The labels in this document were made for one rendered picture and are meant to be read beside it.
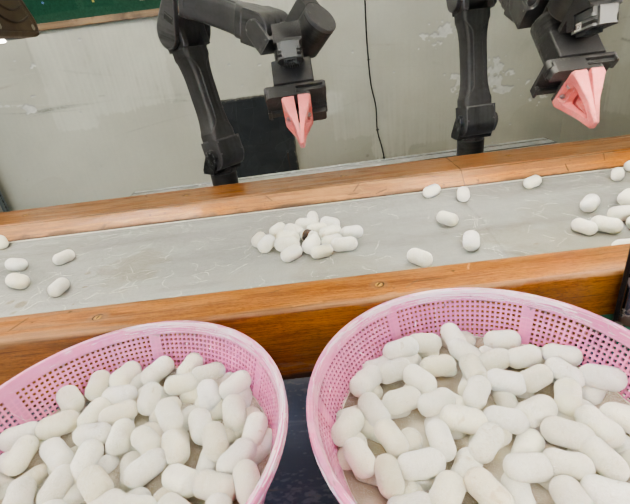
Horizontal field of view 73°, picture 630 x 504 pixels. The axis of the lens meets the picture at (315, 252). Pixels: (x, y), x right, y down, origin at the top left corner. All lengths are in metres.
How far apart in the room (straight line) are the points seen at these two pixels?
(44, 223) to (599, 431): 0.86
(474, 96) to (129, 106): 2.09
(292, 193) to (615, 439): 0.58
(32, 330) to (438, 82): 2.50
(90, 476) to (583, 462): 0.33
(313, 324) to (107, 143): 2.50
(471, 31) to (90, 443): 0.99
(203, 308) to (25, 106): 2.60
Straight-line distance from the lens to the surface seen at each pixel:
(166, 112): 2.71
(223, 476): 0.34
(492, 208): 0.71
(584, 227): 0.63
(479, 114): 1.07
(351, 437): 0.34
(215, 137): 1.00
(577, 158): 0.90
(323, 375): 0.36
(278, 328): 0.45
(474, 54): 1.07
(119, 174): 2.88
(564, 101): 0.78
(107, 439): 0.40
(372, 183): 0.78
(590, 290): 0.51
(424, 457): 0.33
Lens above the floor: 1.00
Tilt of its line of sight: 27 degrees down
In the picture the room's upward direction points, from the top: 7 degrees counter-clockwise
